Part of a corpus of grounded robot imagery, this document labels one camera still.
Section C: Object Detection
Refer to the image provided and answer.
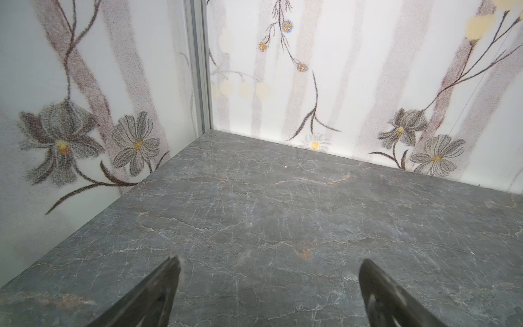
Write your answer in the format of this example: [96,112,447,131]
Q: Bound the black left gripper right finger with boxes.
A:
[358,259,445,326]

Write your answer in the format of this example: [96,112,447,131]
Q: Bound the aluminium corner post left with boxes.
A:
[183,0,212,136]

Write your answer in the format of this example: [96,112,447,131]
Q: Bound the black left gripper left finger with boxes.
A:
[89,256,181,326]

